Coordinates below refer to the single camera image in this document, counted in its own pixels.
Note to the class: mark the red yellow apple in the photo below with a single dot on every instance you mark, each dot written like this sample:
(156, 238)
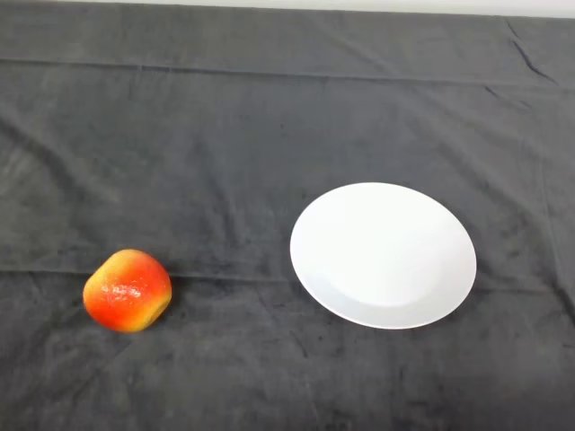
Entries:
(126, 296)

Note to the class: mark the white round plate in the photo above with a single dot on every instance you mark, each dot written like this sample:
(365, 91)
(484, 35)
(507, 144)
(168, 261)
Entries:
(382, 256)

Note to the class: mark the black cloth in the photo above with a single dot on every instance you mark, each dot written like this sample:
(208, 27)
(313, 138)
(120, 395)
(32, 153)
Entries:
(224, 134)

